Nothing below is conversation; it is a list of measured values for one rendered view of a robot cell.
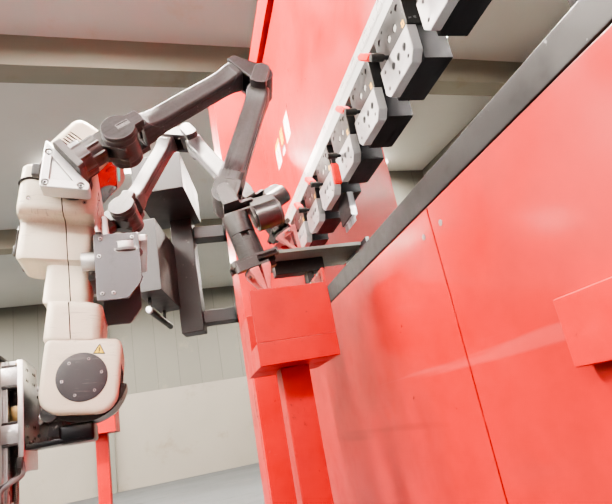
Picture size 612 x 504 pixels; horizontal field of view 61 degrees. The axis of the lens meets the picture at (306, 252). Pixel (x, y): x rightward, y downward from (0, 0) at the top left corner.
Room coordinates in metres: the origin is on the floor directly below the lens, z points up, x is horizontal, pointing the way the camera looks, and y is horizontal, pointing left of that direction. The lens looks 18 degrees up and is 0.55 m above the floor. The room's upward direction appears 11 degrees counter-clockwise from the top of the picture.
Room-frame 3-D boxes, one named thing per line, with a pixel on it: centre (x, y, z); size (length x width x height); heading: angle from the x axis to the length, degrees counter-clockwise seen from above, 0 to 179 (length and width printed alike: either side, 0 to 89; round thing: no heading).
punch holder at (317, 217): (1.72, -0.09, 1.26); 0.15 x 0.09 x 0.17; 15
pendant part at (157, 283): (2.53, 0.76, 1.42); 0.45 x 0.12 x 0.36; 4
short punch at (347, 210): (1.50, -0.15, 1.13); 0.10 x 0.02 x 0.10; 15
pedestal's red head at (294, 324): (1.11, 0.07, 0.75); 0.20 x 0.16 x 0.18; 16
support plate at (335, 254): (1.46, -0.01, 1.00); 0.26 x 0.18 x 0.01; 105
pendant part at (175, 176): (2.58, 0.68, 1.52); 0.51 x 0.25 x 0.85; 4
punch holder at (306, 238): (1.91, -0.03, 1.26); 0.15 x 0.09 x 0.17; 15
